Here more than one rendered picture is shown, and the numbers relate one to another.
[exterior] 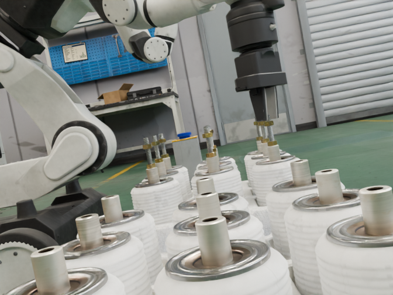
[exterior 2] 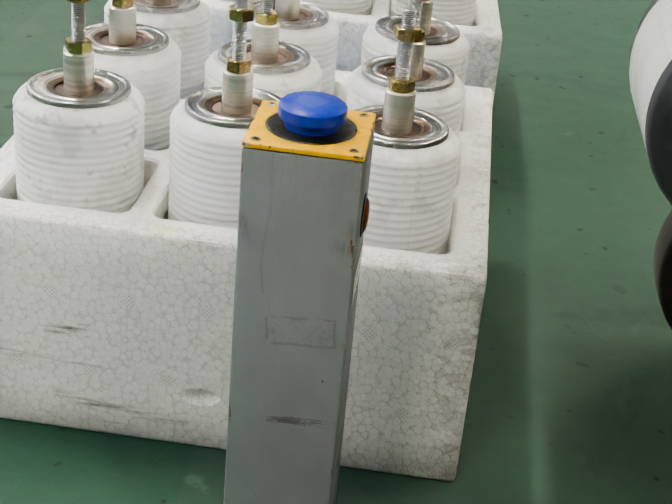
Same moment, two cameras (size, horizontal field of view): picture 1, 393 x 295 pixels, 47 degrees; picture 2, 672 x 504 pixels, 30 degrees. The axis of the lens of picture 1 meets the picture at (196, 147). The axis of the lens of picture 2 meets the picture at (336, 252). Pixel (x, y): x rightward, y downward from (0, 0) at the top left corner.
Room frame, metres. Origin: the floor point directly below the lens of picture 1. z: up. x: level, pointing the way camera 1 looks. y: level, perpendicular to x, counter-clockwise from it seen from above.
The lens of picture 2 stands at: (1.95, 0.06, 0.59)
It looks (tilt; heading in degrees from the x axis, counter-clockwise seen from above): 28 degrees down; 181
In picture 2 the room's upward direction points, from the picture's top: 5 degrees clockwise
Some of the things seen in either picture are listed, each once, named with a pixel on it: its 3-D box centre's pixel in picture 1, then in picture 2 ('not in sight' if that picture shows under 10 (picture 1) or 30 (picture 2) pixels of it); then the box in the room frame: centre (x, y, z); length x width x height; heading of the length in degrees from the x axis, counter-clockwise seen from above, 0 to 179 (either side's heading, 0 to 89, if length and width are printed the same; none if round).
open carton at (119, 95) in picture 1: (116, 95); not in sight; (5.69, 0.86, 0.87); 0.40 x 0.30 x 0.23; 73
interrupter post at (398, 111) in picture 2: (166, 164); (398, 111); (1.11, 0.08, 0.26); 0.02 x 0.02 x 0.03
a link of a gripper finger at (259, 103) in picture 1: (258, 105); not in sight; (0.84, -0.13, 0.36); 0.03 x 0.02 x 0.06; 46
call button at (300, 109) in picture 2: (184, 136); (312, 118); (1.28, 0.03, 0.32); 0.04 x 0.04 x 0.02
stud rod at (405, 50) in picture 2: (163, 148); (404, 60); (1.11, 0.08, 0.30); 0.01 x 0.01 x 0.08
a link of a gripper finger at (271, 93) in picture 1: (272, 102); not in sight; (0.87, -0.16, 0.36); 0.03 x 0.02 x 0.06; 46
